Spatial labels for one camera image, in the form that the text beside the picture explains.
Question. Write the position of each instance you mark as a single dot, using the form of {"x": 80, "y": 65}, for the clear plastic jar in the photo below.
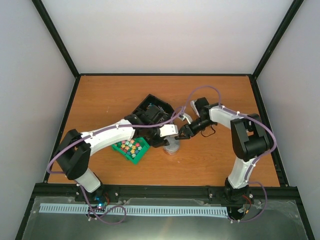
{"x": 170, "y": 152}

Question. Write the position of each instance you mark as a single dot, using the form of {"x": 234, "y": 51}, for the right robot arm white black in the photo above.
{"x": 248, "y": 136}

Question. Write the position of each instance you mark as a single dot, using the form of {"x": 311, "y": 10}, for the black lollipop bin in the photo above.
{"x": 155, "y": 102}

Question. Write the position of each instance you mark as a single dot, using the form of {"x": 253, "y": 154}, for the metal jar lid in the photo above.
{"x": 173, "y": 143}

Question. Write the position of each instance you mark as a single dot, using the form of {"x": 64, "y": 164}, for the light blue cable duct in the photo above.
{"x": 141, "y": 210}

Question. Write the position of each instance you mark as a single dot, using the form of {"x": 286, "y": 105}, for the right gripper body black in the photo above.
{"x": 198, "y": 128}

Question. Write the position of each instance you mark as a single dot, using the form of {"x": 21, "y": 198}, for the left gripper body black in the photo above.
{"x": 153, "y": 141}

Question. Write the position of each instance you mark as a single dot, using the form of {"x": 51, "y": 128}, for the metal scoop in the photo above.
{"x": 193, "y": 106}

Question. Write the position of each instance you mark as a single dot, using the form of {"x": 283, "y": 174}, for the green plastic bin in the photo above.
{"x": 133, "y": 149}

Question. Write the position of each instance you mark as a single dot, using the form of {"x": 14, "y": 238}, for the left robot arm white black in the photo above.
{"x": 75, "y": 150}

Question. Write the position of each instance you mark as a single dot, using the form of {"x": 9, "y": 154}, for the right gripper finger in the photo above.
{"x": 183, "y": 131}
{"x": 182, "y": 137}

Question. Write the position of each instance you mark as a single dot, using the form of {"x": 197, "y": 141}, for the black frame rail front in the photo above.
{"x": 115, "y": 193}

